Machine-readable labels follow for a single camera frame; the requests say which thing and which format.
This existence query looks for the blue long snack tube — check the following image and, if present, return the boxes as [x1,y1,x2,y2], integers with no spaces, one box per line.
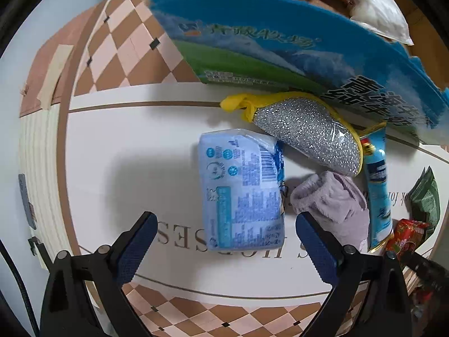
[360,122,393,252]

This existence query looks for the pink purple cloth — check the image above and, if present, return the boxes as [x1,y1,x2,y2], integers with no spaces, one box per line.
[290,171,370,252]

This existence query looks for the green snack packet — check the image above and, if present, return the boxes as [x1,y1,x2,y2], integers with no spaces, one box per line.
[409,167,441,236]

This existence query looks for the blue tissue pack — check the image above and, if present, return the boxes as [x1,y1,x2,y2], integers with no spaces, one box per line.
[198,129,285,252]

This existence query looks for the silver yellow scrubbing glove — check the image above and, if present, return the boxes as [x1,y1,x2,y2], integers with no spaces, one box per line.
[220,91,363,177]

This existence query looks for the white soft plastic pack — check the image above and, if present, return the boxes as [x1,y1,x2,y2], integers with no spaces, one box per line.
[349,0,414,46]

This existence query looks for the beige tape patch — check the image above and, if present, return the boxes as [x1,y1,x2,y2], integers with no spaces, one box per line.
[36,44,73,110]

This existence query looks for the open cardboard box blue print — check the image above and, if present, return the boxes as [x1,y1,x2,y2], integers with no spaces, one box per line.
[149,0,448,145]

